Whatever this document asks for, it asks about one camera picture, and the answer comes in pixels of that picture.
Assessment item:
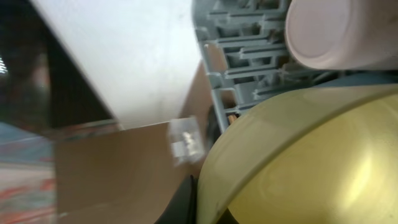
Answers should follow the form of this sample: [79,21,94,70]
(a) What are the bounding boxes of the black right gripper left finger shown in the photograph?
[155,175,198,224]

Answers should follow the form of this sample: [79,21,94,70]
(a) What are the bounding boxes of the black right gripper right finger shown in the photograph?
[216,209,239,224]

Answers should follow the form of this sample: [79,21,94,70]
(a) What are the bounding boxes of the yellow bowl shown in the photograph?
[197,84,397,223]

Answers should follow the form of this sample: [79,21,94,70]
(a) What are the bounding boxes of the pink cup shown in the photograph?
[285,0,397,70]

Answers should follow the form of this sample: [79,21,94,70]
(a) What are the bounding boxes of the grey dishwasher rack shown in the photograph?
[192,0,344,131]

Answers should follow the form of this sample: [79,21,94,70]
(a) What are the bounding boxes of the clear plastic bin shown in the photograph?
[167,116,206,166]

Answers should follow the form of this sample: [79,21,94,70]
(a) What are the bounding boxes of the black round tray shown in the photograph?
[206,106,221,149]

